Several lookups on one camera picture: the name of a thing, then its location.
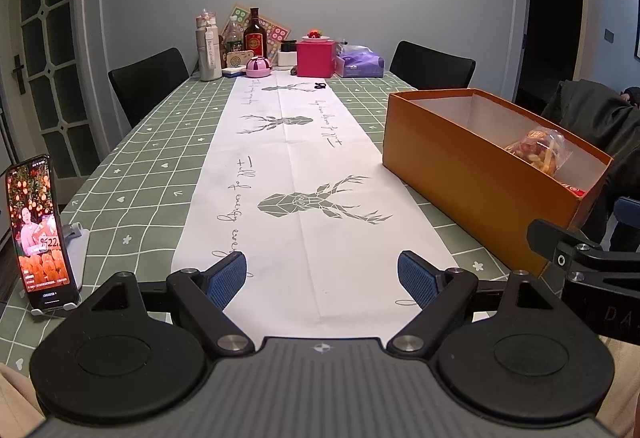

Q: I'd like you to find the black chair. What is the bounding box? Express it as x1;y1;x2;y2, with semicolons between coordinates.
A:
108;48;191;129
389;40;477;91

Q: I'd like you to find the person's left leg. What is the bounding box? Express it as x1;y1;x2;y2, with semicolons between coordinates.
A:
0;362;47;431

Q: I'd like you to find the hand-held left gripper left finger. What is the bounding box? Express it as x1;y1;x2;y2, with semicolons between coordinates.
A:
82;252;256;360

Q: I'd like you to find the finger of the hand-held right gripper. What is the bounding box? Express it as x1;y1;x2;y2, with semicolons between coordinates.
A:
614;197;640;223
526;218;640;286

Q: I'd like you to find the brown liquor bottle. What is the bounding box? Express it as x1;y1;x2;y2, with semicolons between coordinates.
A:
243;8;267;58

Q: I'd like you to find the pink gift box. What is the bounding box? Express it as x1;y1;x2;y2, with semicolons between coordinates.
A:
296;40;335;78

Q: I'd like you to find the person's right leg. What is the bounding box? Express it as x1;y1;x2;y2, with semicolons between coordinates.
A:
597;337;640;438

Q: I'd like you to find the pink round gadget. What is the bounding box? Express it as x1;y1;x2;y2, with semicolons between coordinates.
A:
246;56;273;78

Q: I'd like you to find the smartphone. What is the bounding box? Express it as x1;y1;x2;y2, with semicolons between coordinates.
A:
5;154;82;309

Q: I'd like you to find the clear plastic bottle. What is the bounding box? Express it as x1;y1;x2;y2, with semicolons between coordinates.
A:
221;15;244;54

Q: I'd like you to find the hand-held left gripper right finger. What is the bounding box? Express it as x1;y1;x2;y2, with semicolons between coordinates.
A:
387;250;556;359

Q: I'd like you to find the narrow red snack packet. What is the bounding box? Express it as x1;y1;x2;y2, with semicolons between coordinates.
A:
554;179;590;199

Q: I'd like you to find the person's leg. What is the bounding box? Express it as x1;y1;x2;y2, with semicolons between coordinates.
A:
0;362;47;431
597;337;640;438

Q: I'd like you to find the white deer print table runner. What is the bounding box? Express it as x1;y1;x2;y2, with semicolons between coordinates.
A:
171;74;458;339

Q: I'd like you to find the dotted pattern card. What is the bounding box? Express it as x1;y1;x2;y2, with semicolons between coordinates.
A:
227;4;292;63

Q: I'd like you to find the orange cardboard box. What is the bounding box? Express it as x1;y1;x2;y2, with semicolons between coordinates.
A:
382;88;613;277

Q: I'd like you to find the dark door handle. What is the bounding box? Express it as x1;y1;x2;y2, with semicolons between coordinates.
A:
12;54;27;94

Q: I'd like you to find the purple tissue pack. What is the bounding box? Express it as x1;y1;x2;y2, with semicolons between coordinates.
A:
334;44;386;78

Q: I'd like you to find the clear bag of mixed snacks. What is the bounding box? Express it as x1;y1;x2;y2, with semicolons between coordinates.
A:
504;127;580;177

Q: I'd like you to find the grey water flask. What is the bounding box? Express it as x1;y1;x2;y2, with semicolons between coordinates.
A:
195;9;223;82

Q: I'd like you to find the glass panel door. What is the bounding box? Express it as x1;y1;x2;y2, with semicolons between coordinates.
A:
0;0;106;179

